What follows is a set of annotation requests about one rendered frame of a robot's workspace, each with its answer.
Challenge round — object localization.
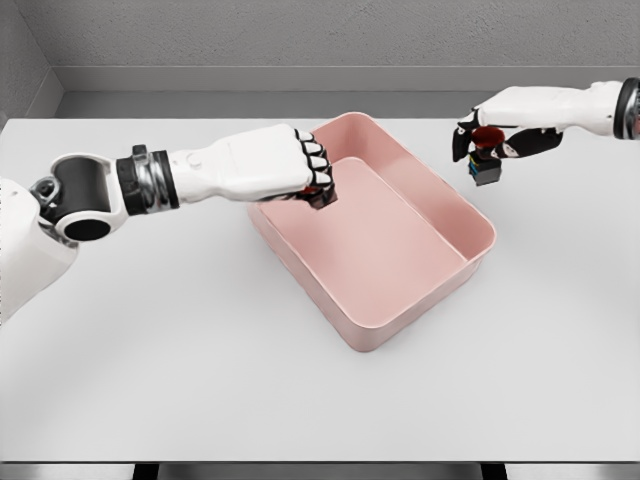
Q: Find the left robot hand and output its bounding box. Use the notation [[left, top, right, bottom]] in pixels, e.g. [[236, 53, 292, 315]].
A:
[[215, 123, 340, 212]]

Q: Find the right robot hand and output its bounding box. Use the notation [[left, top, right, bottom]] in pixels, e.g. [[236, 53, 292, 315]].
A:
[[451, 85, 572, 164]]

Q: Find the red button industrial switch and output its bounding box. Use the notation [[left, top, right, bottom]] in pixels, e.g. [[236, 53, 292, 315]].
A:
[[299, 184, 335, 210], [466, 126, 506, 188]]

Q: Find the pink rectangular basket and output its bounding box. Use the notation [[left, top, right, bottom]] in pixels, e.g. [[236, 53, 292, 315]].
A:
[[246, 111, 498, 354]]

